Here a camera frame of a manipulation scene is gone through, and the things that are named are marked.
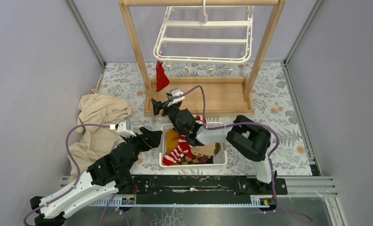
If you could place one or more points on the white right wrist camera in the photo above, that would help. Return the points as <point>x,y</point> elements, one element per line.
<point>175,96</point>

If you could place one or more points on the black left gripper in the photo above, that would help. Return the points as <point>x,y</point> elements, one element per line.
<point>154,139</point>

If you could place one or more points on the red bow sock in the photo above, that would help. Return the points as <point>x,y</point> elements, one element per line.
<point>200,119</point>

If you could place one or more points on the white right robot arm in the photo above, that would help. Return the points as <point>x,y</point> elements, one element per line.
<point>251,139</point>

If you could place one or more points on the red white striped sock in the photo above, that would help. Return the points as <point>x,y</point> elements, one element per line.
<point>178,153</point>

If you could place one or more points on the beige sock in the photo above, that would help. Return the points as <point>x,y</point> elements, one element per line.
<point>206,150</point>

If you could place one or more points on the mustard yellow sock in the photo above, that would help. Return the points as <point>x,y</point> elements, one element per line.
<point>172,141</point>

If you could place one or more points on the white plastic clip hanger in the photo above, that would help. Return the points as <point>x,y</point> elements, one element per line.
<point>205,35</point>

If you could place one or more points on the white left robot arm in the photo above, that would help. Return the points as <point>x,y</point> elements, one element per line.
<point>108,175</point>

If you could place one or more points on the beige crumpled cloth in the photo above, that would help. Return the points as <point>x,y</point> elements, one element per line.
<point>96,142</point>

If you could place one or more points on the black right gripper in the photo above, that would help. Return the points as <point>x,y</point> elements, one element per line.
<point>160,106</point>

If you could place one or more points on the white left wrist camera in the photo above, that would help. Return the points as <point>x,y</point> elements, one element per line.
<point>122,128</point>

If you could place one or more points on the floral patterned table mat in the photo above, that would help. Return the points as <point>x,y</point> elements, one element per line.
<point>273,106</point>

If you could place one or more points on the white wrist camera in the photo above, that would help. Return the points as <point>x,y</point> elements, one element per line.
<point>175,96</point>
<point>122,128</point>

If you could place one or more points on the white plastic basket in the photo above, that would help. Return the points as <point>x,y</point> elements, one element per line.
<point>220,159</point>

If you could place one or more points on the wooden hanger stand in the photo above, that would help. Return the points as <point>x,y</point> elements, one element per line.
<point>226,90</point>

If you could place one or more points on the plain red sock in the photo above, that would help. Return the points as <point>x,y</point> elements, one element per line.
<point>161,78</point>

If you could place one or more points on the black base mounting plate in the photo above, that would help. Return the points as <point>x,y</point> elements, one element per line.
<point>203,190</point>

